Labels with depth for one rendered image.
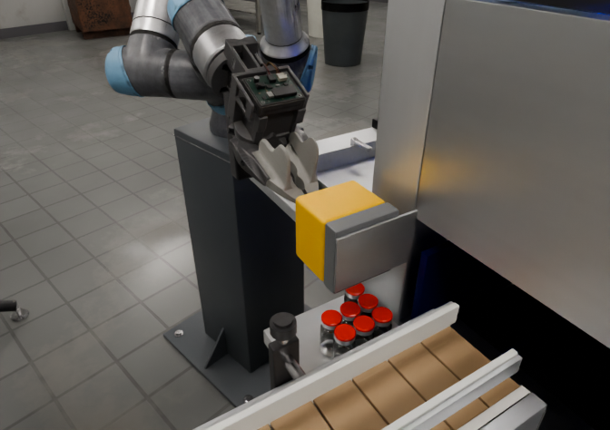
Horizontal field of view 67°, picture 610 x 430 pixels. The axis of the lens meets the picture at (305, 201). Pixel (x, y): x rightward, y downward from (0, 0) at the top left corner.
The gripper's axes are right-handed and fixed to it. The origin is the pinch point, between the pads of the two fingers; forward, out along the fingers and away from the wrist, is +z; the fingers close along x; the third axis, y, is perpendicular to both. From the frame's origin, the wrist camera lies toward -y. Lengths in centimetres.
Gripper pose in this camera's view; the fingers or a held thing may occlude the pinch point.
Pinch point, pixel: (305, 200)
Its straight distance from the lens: 50.8
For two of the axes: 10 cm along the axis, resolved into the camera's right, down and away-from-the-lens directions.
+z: 4.7, 7.6, -4.5
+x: 8.6, -2.7, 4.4
